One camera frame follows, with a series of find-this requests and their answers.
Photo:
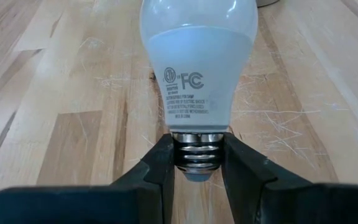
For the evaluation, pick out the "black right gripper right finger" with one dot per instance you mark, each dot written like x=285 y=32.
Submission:
x=306 y=205

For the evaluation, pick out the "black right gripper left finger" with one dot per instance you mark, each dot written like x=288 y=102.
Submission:
x=73 y=205

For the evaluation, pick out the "stainless steel bottle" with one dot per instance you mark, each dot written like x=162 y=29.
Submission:
x=266 y=2

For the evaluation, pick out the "white LED light bulb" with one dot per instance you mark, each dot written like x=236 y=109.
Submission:
x=197 y=62

